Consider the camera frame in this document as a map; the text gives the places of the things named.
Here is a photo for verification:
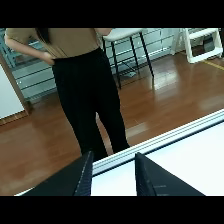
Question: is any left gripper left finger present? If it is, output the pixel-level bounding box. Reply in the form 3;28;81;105
23;150;95;197

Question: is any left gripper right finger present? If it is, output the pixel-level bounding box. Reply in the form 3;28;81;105
134;152;205;197

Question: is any person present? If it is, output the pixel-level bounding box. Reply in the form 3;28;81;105
3;27;131;162

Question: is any white stool with black legs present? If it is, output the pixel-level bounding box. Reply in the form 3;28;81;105
101;27;155;90

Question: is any white step stool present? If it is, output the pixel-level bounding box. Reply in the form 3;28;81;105
180;27;224;65

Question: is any silver frame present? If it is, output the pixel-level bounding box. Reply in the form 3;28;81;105
14;108;224;197

